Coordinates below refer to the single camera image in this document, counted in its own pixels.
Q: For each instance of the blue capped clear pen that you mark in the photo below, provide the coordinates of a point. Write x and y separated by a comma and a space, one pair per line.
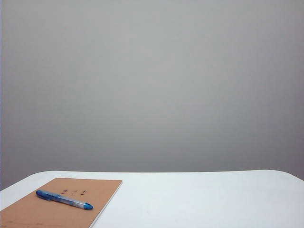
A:
64, 198

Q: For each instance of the brown kraft cover notebook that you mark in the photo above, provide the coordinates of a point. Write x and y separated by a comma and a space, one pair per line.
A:
47, 213

